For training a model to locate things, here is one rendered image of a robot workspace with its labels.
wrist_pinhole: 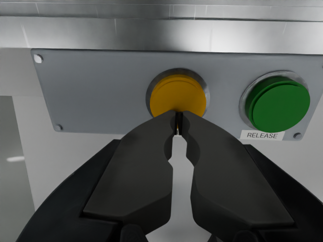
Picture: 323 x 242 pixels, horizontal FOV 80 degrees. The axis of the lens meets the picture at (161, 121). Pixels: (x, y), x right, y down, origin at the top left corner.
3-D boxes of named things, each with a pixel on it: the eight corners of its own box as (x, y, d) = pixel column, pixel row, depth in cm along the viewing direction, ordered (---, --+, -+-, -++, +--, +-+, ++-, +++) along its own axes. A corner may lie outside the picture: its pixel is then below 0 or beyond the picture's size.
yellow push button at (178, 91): (199, 118, 16) (203, 130, 15) (152, 116, 16) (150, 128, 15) (205, 70, 14) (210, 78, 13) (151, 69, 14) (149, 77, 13)
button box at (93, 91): (270, 110, 21) (304, 144, 16) (80, 104, 22) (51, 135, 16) (292, 42, 18) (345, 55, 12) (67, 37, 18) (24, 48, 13)
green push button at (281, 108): (285, 121, 16) (299, 135, 14) (236, 120, 16) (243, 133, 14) (303, 73, 14) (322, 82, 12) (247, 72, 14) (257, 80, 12)
